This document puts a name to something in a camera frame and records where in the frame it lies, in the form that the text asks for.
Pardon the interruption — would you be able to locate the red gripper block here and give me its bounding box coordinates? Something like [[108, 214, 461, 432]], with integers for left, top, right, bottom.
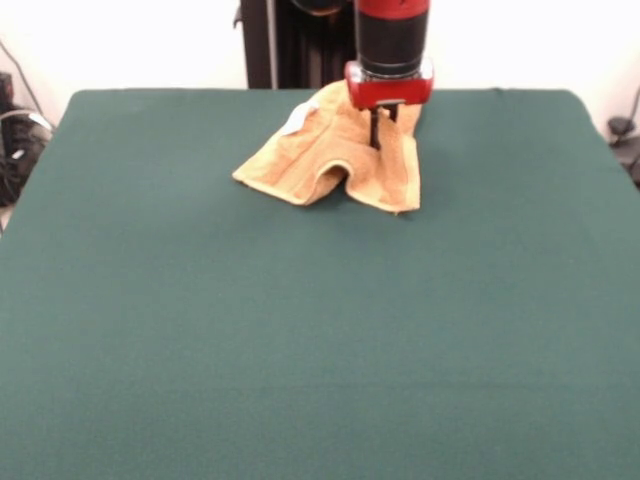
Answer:
[[343, 57, 436, 150]]

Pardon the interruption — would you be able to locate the tan terry towel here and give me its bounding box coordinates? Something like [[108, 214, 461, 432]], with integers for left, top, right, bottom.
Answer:
[[231, 80, 422, 216]]

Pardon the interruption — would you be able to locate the dark green table cloth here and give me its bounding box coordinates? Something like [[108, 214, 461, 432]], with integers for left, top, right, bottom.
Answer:
[[0, 87, 640, 480]]

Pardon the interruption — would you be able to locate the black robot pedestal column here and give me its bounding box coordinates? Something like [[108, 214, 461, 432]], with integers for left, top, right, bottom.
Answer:
[[232, 0, 359, 90]]

